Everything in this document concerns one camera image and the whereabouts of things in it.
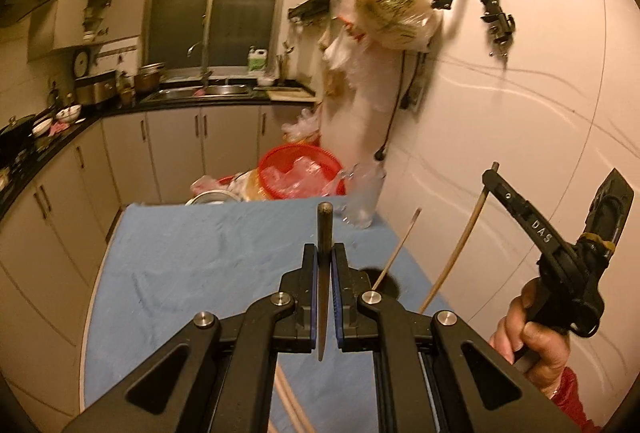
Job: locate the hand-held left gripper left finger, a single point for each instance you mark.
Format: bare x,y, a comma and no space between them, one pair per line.
313,313

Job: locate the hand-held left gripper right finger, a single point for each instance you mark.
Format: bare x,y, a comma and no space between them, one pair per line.
338,313

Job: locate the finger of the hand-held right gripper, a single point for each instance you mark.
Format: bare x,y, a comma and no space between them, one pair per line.
610,208
522,213

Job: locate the dark grey chopstick holder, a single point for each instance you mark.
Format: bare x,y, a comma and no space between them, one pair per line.
392,285

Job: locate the dark wooden chopstick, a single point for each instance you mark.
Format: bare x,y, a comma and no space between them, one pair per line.
325,233

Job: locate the person's right forearm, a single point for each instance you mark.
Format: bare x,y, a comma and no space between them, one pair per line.
575,400

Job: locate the person's right hand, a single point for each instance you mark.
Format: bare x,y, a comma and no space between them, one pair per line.
542,348

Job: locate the clear glass pitcher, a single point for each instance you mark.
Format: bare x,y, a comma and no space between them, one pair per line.
365,198

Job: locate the blue table cloth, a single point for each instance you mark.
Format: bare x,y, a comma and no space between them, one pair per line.
200,263

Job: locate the clear crumpled plastic bags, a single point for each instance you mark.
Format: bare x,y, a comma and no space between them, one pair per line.
300,173

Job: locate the yellowish plastic bag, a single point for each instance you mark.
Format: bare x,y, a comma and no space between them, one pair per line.
248,187

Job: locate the red plastic basket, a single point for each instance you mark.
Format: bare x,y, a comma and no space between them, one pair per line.
272,173

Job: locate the metal basin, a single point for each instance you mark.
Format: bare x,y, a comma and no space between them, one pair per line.
212,198

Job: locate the pink plastic bag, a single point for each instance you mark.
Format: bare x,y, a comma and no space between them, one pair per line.
205,184

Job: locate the plastic bags by cabinet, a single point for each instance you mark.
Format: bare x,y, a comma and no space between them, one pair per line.
302,125

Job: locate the grey base cabinets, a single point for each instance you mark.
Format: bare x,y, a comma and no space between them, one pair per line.
175,148

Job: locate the wooden cutting board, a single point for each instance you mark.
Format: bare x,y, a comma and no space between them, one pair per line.
292,95

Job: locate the hanging clear plastic bags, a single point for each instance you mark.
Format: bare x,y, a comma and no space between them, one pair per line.
345,58

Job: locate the small white bowl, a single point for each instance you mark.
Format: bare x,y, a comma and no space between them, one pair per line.
265,82

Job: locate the steel kitchen sink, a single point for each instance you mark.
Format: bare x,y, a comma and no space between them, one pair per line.
225,89

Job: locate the countertop utensil holder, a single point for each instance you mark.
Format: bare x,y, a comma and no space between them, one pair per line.
281,72

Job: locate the white detergent jug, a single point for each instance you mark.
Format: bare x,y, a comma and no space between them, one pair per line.
256,62

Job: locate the metal sink faucet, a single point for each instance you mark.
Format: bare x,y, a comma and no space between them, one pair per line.
205,63

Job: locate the copper cooking pot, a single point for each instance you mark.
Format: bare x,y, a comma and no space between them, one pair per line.
149,77

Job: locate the pink dish cloth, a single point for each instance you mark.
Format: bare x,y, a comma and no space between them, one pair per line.
60,128

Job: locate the white patterned bowl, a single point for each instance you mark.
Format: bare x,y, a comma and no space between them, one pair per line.
69,114
41,128

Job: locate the kitchen window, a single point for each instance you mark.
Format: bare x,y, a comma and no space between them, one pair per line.
180,13

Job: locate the round dial kitchen scale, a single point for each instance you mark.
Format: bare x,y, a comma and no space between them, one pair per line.
81,62

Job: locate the black wok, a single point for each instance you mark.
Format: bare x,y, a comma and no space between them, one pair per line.
15,129

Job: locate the wall power outlet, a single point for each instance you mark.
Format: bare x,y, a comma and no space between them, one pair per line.
413,100

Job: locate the black wall shelf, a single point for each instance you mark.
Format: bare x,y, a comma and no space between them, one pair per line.
310,7

